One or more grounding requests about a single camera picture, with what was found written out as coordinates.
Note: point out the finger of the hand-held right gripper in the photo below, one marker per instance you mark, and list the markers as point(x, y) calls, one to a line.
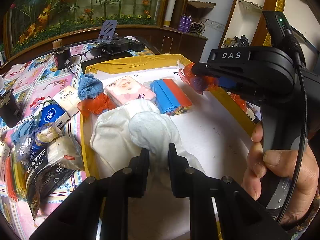
point(227, 82)
point(220, 67)

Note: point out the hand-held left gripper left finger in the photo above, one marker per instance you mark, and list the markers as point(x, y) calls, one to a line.
point(142, 170)

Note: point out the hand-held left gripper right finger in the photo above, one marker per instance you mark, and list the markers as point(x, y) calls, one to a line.
point(175, 170)

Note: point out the orange plastic bag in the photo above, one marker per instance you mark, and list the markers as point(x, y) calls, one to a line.
point(96, 105)
point(197, 80)

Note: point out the white terry towel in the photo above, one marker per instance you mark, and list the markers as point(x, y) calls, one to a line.
point(155, 130)

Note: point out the cream white towel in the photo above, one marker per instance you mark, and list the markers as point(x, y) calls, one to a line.
point(112, 135)

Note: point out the yellow cardboard box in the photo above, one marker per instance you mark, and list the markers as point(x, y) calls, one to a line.
point(212, 135)

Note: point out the blue and orange cloth pack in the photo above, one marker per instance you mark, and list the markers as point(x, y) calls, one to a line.
point(170, 97)

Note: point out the pink tissue pack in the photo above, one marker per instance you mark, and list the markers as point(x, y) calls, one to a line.
point(130, 92)

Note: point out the person's right forearm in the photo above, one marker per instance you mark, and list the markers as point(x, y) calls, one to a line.
point(305, 227)

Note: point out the person's right hand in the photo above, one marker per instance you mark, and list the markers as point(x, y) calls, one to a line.
point(277, 160)

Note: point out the purple spray can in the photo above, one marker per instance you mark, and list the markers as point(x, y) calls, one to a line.
point(182, 23)
point(189, 24)

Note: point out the dark wicker basket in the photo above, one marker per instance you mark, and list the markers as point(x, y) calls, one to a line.
point(201, 5)

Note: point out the clear wrapped white tissue pack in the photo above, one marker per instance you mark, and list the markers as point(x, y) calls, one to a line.
point(63, 152)

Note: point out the black printed packet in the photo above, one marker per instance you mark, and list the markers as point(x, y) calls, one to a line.
point(42, 182)

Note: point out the white beige tissue pack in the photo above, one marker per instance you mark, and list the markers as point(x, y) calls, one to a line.
point(67, 98)

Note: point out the blue tissue pack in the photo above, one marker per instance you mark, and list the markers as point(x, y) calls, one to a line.
point(51, 116)

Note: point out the black phone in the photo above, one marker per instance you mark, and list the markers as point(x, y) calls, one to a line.
point(105, 59)

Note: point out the black eyeglasses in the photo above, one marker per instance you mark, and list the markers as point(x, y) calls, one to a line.
point(75, 60)

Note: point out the multicoloured cloth pack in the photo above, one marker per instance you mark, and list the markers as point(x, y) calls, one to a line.
point(13, 180)

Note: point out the black jar with cork lid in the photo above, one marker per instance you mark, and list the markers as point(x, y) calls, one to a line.
point(61, 57)

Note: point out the black electric motor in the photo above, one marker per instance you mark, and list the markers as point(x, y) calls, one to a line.
point(10, 107)

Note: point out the artificial plant display case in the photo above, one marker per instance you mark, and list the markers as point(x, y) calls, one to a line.
point(75, 5)

